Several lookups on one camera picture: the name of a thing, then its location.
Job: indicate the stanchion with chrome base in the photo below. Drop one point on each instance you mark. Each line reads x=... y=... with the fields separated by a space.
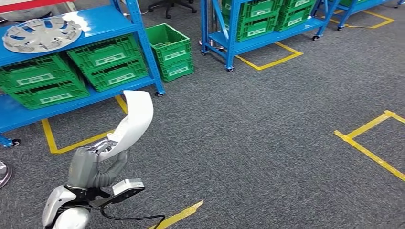
x=4 y=177

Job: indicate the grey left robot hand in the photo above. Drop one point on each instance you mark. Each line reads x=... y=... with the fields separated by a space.
x=82 y=167

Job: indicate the yellow floor tape frame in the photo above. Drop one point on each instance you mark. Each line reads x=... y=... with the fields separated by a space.
x=367 y=151
x=272 y=64
x=379 y=23
x=180 y=215

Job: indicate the red barrier belt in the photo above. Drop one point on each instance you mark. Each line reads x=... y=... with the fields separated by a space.
x=31 y=4

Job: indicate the grey wheel hubcap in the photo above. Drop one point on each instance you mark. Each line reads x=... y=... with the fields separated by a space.
x=41 y=34

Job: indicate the white curved plastic part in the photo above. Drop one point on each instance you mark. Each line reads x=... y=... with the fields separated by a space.
x=136 y=117

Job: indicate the black office chair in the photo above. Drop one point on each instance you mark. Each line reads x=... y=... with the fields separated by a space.
x=171 y=4

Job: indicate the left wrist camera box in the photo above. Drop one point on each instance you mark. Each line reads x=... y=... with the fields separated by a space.
x=128 y=186

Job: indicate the blue metal shelf rack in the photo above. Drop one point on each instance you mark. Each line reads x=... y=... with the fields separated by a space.
x=104 y=22
x=253 y=42
x=351 y=11

